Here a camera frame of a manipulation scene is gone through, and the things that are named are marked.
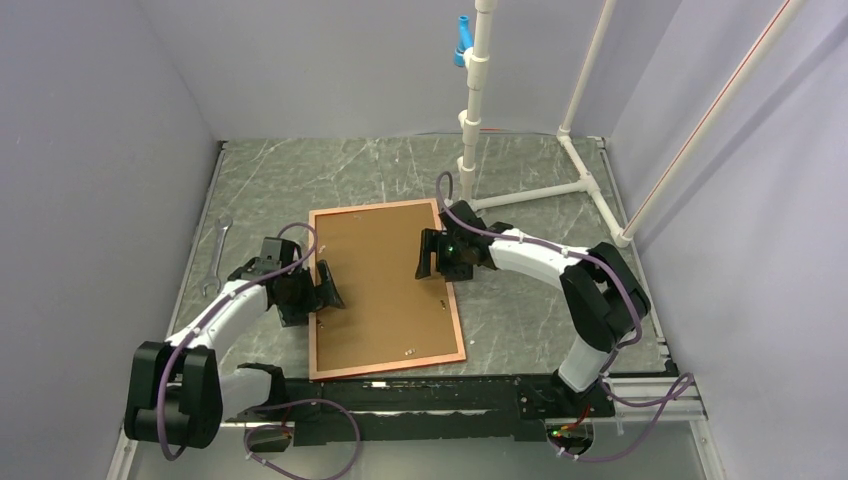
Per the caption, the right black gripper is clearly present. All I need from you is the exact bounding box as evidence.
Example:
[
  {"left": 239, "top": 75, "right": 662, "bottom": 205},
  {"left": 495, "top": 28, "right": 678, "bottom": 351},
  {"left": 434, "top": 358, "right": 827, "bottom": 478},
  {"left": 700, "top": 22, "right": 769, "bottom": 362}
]
[{"left": 414, "top": 229, "right": 471, "bottom": 283}]

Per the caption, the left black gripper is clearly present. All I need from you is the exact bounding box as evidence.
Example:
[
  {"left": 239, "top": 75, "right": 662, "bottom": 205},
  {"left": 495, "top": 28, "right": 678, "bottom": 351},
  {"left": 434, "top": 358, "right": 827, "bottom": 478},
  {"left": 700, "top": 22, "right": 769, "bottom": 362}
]
[{"left": 276, "top": 260, "right": 344, "bottom": 327}]

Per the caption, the orange wooden picture frame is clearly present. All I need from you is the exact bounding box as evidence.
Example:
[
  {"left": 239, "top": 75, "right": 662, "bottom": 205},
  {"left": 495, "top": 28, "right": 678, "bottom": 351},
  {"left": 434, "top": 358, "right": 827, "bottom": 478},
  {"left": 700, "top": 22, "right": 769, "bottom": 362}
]
[{"left": 307, "top": 197, "right": 468, "bottom": 382}]

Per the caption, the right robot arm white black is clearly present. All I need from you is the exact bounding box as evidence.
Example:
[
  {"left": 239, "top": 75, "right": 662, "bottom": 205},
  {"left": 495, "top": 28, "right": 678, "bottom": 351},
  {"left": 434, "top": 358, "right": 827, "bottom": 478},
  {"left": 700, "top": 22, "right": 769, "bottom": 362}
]
[{"left": 415, "top": 201, "right": 652, "bottom": 415}]

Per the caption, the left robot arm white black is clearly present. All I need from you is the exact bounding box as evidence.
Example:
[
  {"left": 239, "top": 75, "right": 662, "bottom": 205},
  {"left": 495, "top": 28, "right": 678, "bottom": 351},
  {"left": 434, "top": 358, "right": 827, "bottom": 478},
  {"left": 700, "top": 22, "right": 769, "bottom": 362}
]
[{"left": 123, "top": 237, "right": 345, "bottom": 457}]

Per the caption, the silver open-end wrench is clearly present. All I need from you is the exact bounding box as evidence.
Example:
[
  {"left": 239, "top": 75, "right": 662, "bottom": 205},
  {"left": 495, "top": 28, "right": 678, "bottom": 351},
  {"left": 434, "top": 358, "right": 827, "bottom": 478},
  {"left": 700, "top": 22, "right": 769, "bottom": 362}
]
[{"left": 200, "top": 215, "right": 233, "bottom": 297}]

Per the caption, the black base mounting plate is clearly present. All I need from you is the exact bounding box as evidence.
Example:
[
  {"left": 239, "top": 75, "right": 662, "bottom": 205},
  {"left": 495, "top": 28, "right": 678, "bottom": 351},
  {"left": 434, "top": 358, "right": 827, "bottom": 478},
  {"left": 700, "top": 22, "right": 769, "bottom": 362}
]
[{"left": 224, "top": 374, "right": 615, "bottom": 447}]

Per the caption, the white PVC pipe stand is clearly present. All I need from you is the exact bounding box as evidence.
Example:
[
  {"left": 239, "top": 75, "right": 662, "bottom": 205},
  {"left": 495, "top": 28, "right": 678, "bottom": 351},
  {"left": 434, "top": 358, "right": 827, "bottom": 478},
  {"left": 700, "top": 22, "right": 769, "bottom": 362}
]
[{"left": 456, "top": 1, "right": 805, "bottom": 248}]

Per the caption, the blue pipe fitting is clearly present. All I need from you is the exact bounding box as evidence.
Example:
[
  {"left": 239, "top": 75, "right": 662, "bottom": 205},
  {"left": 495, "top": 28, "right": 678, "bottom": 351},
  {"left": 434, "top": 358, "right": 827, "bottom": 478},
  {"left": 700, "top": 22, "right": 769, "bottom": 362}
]
[{"left": 453, "top": 15, "right": 473, "bottom": 68}]

